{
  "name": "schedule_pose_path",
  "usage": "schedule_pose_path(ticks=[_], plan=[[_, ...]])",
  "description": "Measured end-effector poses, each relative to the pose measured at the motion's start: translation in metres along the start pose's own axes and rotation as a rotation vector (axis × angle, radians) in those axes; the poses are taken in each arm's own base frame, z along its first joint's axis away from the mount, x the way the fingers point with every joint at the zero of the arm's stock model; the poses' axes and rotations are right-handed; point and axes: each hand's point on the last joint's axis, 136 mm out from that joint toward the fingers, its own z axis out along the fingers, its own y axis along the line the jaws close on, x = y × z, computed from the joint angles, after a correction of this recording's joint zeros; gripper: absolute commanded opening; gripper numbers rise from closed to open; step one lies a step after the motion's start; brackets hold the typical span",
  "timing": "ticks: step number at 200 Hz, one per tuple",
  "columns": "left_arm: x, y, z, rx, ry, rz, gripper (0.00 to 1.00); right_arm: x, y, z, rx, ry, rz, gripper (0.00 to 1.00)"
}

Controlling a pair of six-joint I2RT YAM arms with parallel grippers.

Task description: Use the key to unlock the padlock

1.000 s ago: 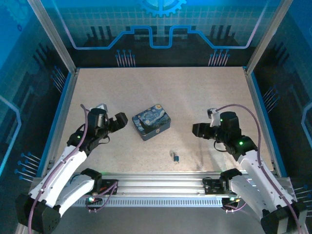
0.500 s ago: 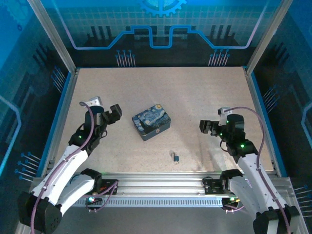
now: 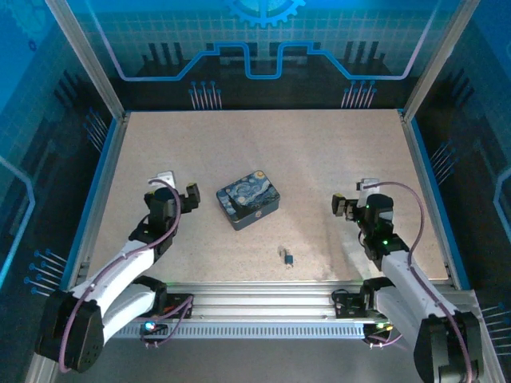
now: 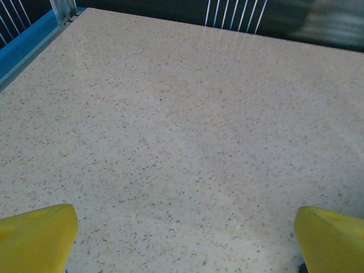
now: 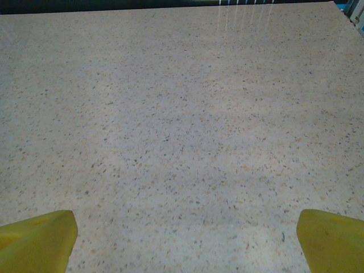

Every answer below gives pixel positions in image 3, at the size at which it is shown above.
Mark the starry night painted tin box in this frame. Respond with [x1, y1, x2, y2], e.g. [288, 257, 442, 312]
[215, 170, 282, 231]

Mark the small blue padlock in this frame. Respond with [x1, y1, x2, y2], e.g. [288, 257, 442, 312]
[278, 245, 296, 267]

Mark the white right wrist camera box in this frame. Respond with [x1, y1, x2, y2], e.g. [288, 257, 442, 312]
[356, 178, 380, 207]

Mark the aluminium table side rail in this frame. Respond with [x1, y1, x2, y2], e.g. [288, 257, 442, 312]
[398, 109, 461, 289]
[65, 113, 132, 290]

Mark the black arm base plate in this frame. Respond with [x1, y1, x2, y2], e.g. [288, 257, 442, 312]
[157, 293, 196, 318]
[331, 289, 380, 319]

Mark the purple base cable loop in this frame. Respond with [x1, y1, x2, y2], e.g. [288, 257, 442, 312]
[365, 333, 406, 349]
[139, 294, 196, 349]

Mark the lit cable connector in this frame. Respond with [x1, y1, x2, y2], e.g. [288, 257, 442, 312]
[139, 317, 168, 336]
[365, 321, 394, 338]

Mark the wide aluminium mounting rail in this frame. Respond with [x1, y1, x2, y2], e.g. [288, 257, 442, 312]
[67, 281, 480, 324]

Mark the slotted grey cable duct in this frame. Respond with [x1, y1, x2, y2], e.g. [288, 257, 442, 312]
[115, 322, 372, 340]

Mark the aluminium frame post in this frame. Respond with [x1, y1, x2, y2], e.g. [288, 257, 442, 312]
[402, 0, 480, 120]
[44, 0, 129, 120]

